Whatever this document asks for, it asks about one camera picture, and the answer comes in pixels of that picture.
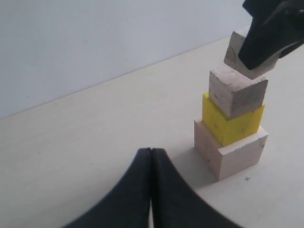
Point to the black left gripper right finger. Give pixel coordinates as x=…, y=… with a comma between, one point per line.
x=175, y=204

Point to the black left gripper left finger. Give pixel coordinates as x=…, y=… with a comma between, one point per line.
x=127, y=205

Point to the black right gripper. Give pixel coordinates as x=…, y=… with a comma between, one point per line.
x=277, y=27

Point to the small wooden cube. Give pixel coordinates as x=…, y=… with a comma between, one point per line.
x=232, y=60

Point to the medium wooden cube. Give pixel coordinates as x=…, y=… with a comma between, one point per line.
x=235, y=94

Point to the large pale wooden cube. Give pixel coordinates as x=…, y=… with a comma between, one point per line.
x=225, y=161

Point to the yellow cube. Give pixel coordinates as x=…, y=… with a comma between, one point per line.
x=225, y=130

